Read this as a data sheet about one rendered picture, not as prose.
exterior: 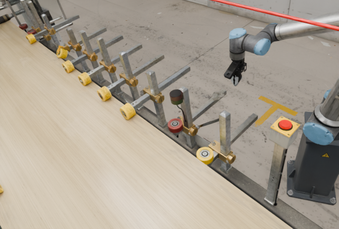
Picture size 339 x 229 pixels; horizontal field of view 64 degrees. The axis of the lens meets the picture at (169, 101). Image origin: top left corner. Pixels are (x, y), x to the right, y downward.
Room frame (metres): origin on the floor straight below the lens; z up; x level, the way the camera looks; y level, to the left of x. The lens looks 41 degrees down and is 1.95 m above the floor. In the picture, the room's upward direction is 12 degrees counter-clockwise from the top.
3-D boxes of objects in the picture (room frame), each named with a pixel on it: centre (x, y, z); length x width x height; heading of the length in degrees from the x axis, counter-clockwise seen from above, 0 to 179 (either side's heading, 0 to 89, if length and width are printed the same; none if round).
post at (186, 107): (1.00, -0.08, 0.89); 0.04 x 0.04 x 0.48; 35
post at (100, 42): (1.61, 0.36, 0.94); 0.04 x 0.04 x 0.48; 35
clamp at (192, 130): (1.02, -0.06, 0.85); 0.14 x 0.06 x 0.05; 35
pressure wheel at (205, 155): (0.77, -0.11, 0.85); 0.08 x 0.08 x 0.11
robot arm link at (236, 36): (1.31, -0.44, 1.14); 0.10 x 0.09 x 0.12; 38
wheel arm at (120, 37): (1.89, 0.47, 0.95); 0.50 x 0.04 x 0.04; 125
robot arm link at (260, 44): (1.23, -0.52, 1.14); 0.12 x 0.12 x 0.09; 38
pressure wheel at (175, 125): (1.00, -0.01, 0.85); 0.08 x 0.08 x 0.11
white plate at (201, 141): (0.99, -0.11, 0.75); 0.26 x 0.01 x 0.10; 35
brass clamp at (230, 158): (0.82, -0.21, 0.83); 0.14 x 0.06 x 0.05; 35
